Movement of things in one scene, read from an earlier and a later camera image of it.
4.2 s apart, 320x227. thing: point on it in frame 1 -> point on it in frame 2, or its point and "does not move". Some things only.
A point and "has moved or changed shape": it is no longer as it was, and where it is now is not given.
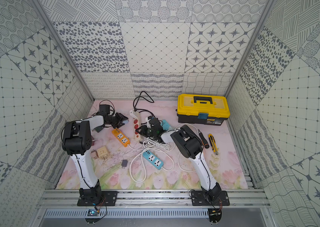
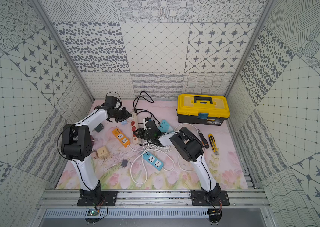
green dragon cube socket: (99, 128) does not move
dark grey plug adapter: (124, 163) does not move
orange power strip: (120, 137) does not move
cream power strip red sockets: (137, 122) has moved or changed shape
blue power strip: (157, 162) does not move
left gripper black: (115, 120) -> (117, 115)
